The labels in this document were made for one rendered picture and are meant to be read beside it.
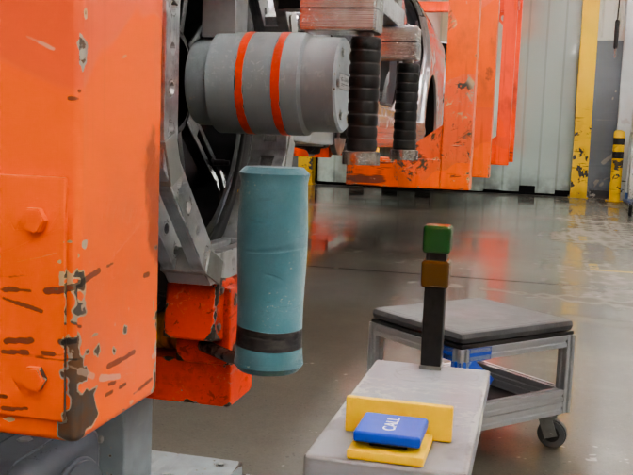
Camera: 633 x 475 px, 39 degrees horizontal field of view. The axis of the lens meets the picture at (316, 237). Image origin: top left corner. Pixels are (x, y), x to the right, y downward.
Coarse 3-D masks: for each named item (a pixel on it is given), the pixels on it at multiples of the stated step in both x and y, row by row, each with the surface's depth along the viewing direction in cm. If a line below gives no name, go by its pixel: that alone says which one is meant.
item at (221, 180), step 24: (192, 0) 145; (192, 24) 136; (192, 120) 135; (192, 144) 137; (216, 144) 149; (192, 168) 148; (216, 168) 146; (192, 192) 146; (216, 192) 145; (216, 216) 142
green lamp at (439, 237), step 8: (432, 224) 128; (440, 224) 128; (448, 224) 129; (424, 232) 127; (432, 232) 126; (440, 232) 126; (448, 232) 126; (424, 240) 127; (432, 240) 127; (440, 240) 126; (448, 240) 126; (424, 248) 127; (432, 248) 127; (440, 248) 126; (448, 248) 126
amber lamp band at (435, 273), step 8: (424, 264) 127; (432, 264) 127; (440, 264) 127; (448, 264) 127; (424, 272) 127; (432, 272) 127; (440, 272) 127; (448, 272) 127; (424, 280) 127; (432, 280) 127; (440, 280) 127; (448, 280) 127
